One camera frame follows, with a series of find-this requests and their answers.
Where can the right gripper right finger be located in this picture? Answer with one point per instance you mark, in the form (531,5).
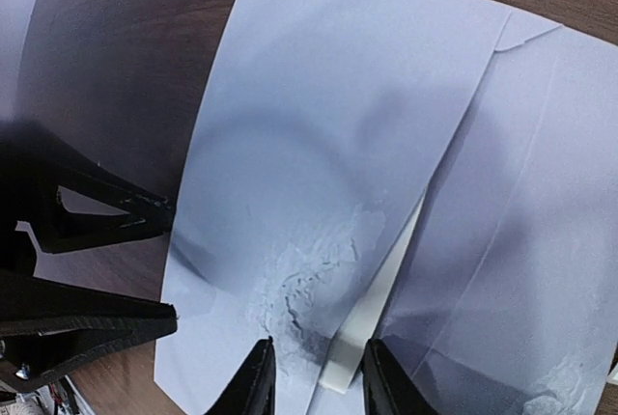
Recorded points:
(387,389)

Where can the pale blue envelope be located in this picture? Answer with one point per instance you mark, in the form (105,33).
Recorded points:
(322,123)

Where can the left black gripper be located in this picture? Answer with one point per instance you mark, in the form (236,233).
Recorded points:
(50,329)

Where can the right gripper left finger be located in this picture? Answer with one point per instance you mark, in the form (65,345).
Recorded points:
(251,391)

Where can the cream letter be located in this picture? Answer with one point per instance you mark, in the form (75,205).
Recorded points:
(347,346)

